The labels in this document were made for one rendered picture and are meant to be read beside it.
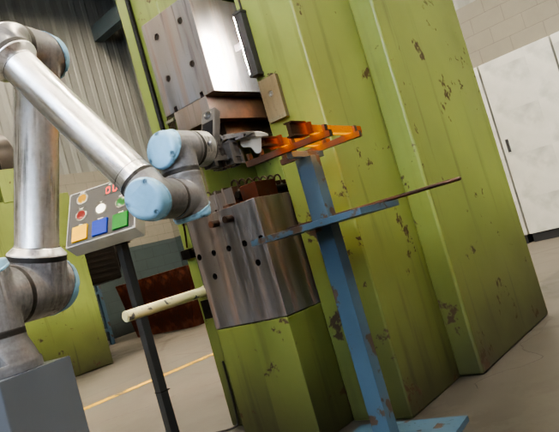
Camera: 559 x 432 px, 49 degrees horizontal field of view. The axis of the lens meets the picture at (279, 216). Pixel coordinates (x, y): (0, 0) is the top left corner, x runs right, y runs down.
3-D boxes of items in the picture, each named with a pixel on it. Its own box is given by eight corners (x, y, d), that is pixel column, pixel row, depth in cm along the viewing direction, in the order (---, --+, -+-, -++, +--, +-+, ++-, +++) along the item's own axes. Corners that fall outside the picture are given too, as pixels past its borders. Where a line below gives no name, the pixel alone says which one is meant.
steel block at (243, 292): (286, 315, 222) (253, 197, 224) (215, 329, 245) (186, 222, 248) (365, 282, 265) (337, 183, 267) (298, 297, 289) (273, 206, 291)
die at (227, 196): (237, 206, 238) (231, 184, 238) (202, 218, 250) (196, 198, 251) (300, 194, 270) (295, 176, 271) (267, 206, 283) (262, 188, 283)
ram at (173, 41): (229, 81, 231) (201, -18, 234) (165, 117, 256) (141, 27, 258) (296, 85, 264) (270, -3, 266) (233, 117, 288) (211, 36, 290)
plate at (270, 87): (286, 116, 232) (274, 73, 233) (269, 123, 238) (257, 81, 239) (290, 116, 234) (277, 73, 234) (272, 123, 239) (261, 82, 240)
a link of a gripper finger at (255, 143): (272, 152, 167) (241, 158, 164) (266, 130, 168) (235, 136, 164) (276, 148, 165) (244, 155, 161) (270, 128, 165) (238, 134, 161)
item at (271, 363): (323, 443, 219) (286, 316, 221) (248, 445, 243) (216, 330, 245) (396, 388, 263) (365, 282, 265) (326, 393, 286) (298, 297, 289)
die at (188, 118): (212, 118, 239) (205, 95, 240) (179, 135, 252) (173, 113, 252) (279, 117, 272) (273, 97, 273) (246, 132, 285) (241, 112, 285)
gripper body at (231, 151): (225, 171, 166) (198, 172, 156) (217, 141, 167) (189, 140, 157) (248, 162, 162) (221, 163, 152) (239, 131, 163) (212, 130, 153)
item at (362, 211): (361, 213, 175) (359, 207, 175) (251, 246, 196) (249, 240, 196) (399, 205, 200) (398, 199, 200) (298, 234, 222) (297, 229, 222)
